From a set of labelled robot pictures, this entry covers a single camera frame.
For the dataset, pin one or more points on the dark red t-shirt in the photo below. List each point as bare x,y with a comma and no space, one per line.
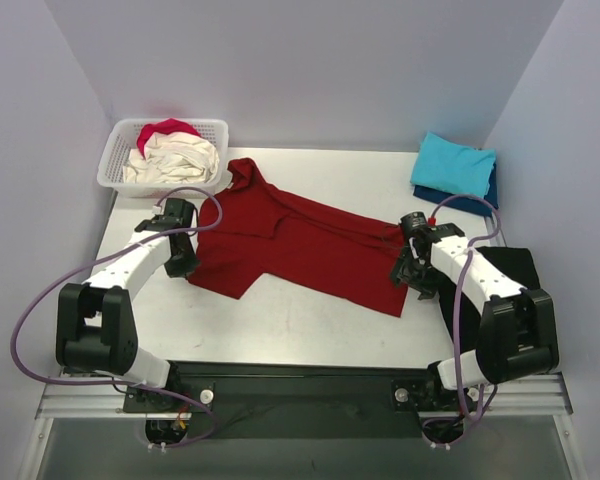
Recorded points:
265,230

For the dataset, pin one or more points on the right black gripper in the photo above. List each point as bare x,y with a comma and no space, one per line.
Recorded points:
406,273

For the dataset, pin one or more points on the turquoise folded t-shirt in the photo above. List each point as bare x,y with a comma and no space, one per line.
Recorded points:
452,168

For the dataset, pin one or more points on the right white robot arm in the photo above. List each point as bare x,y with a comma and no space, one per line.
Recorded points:
517,332

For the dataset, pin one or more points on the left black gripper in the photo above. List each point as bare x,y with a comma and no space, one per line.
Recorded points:
183,261

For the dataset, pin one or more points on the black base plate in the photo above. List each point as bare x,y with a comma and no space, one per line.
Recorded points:
425,395
170,395

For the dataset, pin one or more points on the white plastic basket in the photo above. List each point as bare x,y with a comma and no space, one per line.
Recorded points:
123,138

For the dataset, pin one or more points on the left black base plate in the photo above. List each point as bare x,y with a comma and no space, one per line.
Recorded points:
170,395

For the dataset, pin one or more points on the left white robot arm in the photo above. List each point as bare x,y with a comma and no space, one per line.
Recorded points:
96,329

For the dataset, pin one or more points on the black t-shirt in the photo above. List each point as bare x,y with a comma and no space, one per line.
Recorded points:
516,263

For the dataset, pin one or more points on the cream white t-shirt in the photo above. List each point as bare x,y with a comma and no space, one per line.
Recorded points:
174,158

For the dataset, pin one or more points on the bright red t-shirt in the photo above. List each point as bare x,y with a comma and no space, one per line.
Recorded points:
165,127

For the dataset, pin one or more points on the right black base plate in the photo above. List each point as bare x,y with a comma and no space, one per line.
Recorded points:
425,395

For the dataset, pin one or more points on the aluminium rail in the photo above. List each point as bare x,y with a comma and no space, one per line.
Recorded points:
543,395

